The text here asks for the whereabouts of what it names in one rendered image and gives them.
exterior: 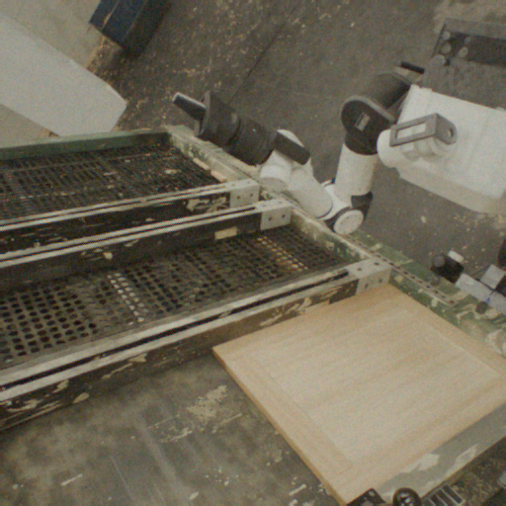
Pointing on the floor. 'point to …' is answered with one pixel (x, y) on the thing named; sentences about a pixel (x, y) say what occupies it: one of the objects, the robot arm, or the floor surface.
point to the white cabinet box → (52, 85)
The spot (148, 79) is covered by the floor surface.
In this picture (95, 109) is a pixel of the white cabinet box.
